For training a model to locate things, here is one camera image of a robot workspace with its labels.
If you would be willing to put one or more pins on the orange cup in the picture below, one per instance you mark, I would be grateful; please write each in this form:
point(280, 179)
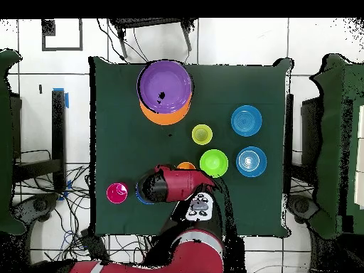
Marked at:
point(186, 165)

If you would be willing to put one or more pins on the large orange bowl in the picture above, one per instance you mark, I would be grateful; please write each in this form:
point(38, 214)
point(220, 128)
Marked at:
point(165, 119)

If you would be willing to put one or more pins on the purple bowl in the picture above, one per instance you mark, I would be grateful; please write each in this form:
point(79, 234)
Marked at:
point(166, 85)

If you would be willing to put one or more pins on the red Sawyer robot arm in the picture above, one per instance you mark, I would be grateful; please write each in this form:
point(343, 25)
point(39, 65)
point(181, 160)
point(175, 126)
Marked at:
point(182, 184)

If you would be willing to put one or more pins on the yellow cup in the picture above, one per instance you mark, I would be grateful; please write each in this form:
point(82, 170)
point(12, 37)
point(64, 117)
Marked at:
point(202, 134)

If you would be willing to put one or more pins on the small green bowl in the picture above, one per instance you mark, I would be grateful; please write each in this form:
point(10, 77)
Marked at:
point(213, 163)

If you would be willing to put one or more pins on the dark green tablecloth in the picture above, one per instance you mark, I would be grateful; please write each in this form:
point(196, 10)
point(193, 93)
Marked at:
point(128, 142)

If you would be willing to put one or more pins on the dark blue bowl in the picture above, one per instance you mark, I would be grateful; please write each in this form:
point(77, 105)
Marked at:
point(138, 196)

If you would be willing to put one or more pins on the light blue bowl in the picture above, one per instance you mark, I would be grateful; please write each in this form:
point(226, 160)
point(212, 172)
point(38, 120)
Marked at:
point(251, 161)
point(246, 120)

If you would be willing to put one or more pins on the red cup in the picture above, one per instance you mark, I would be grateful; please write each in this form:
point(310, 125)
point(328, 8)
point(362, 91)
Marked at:
point(117, 193)

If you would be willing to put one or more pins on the black metal stand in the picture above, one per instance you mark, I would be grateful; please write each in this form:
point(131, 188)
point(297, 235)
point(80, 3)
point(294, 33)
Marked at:
point(311, 128)
point(58, 136)

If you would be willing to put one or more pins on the blue tape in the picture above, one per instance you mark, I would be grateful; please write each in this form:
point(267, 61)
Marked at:
point(67, 100)

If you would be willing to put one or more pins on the black power adapter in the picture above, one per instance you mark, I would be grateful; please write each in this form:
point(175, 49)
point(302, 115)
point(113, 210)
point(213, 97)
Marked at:
point(95, 247)

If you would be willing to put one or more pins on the black stool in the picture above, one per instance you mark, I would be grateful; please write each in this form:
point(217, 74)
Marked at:
point(153, 22)

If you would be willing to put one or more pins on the green cloth side table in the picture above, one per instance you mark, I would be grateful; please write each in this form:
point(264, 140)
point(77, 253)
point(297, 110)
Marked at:
point(330, 142)
point(5, 142)

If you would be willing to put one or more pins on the white boxes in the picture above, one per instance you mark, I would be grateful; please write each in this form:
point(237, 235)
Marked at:
point(360, 159)

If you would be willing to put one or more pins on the black square floor frame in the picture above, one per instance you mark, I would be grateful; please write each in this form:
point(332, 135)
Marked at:
point(48, 28)

